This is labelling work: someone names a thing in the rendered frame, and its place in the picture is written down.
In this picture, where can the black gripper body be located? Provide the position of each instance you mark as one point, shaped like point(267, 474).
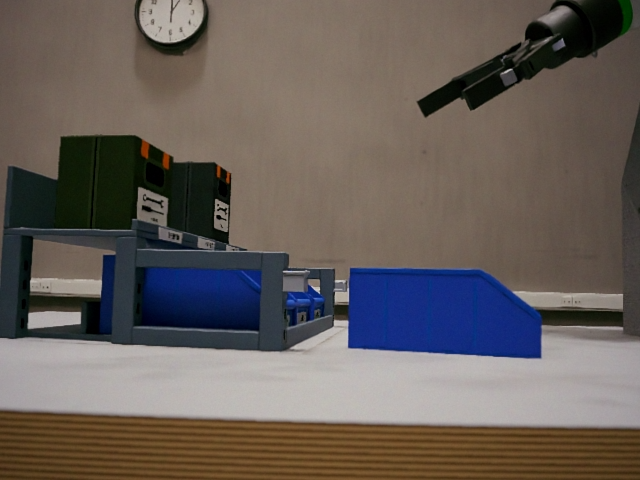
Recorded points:
point(560, 20)

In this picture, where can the grey metal shelf rack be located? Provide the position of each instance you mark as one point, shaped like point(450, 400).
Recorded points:
point(30, 203)

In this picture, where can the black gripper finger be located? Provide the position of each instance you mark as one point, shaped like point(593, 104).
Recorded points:
point(515, 70)
point(452, 90)

